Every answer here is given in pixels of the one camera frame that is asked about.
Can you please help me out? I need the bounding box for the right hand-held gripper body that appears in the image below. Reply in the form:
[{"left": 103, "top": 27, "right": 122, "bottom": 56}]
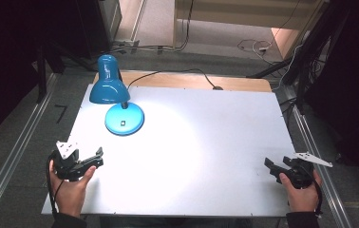
[{"left": 281, "top": 152, "right": 334, "bottom": 190}]

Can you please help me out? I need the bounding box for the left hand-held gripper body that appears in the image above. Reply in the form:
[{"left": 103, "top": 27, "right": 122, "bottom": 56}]
[{"left": 51, "top": 141, "right": 87, "bottom": 182}]

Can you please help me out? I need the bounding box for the blue desk lamp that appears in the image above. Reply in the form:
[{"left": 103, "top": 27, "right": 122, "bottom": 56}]
[{"left": 88, "top": 54, "right": 145, "bottom": 137}]

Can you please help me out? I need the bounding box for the person's right hand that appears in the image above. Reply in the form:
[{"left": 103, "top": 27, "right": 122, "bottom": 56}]
[{"left": 278, "top": 170, "right": 323, "bottom": 214}]

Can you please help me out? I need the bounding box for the person's left hand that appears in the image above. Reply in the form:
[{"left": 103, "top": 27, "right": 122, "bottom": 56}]
[{"left": 48, "top": 159, "right": 97, "bottom": 219}]

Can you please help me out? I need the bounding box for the black metal stand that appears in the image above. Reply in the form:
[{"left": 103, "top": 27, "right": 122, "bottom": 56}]
[
  {"left": 34, "top": 44, "right": 66, "bottom": 104},
  {"left": 246, "top": 0, "right": 352, "bottom": 112}
]

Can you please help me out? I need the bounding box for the grey power strip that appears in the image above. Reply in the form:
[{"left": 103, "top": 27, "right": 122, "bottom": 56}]
[{"left": 113, "top": 38, "right": 142, "bottom": 49}]

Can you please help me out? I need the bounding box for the light wooden furniture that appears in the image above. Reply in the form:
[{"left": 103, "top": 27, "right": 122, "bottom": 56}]
[{"left": 173, "top": 0, "right": 329, "bottom": 60}]

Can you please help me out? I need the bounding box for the aluminium floor rail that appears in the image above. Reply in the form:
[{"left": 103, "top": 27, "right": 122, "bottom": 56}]
[
  {"left": 281, "top": 85, "right": 354, "bottom": 228},
  {"left": 0, "top": 72, "right": 58, "bottom": 228}
]

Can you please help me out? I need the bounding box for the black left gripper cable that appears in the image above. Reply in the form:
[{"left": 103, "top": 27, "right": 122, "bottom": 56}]
[{"left": 46, "top": 151, "right": 66, "bottom": 217}]

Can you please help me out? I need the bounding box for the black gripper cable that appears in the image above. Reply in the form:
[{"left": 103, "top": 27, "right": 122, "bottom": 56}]
[
  {"left": 307, "top": 165, "right": 325, "bottom": 219},
  {"left": 46, "top": 151, "right": 66, "bottom": 217}
]

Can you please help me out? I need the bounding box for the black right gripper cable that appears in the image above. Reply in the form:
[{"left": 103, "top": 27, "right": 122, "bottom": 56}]
[{"left": 307, "top": 165, "right": 325, "bottom": 219}]

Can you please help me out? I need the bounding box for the black lamp cable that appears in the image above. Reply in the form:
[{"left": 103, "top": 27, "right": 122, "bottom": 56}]
[{"left": 126, "top": 68, "right": 224, "bottom": 91}]

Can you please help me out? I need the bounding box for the white floor cable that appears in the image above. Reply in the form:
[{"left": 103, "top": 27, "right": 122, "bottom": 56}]
[{"left": 236, "top": 38, "right": 275, "bottom": 58}]

